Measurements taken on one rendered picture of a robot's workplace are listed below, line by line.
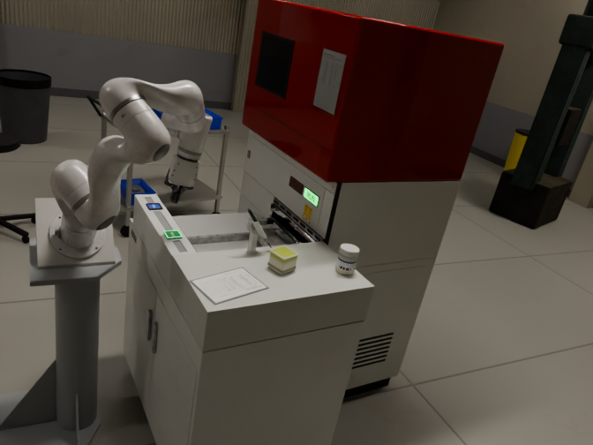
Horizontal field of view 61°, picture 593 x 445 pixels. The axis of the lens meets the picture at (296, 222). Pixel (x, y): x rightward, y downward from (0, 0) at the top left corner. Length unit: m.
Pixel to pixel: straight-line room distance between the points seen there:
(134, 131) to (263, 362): 0.86
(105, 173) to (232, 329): 0.59
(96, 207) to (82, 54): 6.67
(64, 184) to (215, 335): 0.63
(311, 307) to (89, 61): 6.89
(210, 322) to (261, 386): 0.38
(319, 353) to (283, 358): 0.15
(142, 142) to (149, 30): 6.97
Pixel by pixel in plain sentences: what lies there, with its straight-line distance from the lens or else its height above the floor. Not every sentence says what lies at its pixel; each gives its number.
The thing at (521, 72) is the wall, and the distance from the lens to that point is 8.92.
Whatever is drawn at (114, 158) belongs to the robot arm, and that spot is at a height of 1.37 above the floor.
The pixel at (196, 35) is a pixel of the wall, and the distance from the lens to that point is 8.41.
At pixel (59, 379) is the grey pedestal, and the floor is 0.28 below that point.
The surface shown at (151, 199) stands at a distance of 2.23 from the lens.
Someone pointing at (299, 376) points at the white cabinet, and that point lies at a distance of 1.87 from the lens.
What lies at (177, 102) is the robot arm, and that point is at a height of 1.53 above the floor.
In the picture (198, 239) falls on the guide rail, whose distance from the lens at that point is 2.17.
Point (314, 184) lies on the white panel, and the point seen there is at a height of 1.16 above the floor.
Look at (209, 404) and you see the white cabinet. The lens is 1.75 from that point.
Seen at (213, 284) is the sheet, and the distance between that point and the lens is 1.62.
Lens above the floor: 1.82
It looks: 23 degrees down
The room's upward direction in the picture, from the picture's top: 11 degrees clockwise
